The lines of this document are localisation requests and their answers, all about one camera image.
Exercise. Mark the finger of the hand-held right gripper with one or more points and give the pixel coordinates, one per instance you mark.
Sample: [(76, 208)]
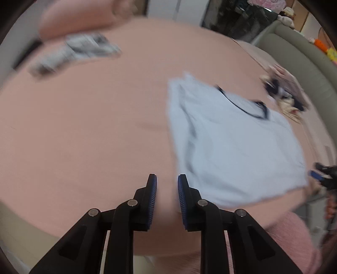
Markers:
[(325, 168), (316, 175)]

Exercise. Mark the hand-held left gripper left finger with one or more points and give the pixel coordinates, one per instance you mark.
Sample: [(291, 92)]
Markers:
[(153, 195)]

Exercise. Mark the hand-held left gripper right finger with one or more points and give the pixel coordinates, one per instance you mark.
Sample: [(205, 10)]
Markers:
[(181, 200)]

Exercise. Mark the light blue t-shirt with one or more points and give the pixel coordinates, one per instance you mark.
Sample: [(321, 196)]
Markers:
[(237, 147)]

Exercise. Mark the person's right hand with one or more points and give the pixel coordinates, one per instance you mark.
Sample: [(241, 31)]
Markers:
[(331, 208)]

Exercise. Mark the cream yellow garment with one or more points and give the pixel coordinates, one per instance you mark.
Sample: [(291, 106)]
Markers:
[(289, 110)]

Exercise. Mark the navy white striped garment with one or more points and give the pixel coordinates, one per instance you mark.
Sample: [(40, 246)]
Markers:
[(276, 88)]

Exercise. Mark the pink bed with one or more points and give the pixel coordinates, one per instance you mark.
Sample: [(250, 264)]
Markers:
[(79, 137)]

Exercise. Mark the yellow toy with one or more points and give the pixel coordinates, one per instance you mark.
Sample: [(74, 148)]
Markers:
[(332, 54)]

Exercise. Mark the beige sofa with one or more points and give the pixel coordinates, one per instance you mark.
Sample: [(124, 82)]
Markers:
[(302, 52)]

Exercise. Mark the orange toy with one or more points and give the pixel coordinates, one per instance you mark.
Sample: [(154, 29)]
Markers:
[(320, 43)]

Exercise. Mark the white plush toy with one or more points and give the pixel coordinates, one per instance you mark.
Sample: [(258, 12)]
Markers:
[(287, 15)]

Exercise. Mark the grey white patterned garment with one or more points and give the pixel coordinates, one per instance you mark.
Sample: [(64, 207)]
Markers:
[(79, 48)]

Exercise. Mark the dark cluttered shelf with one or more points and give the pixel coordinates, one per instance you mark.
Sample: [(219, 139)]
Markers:
[(237, 18)]

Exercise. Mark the white wardrobe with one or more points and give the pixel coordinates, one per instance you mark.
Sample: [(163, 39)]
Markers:
[(179, 10)]

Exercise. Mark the beige bed frame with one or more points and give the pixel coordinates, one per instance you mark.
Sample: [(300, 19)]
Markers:
[(21, 231)]

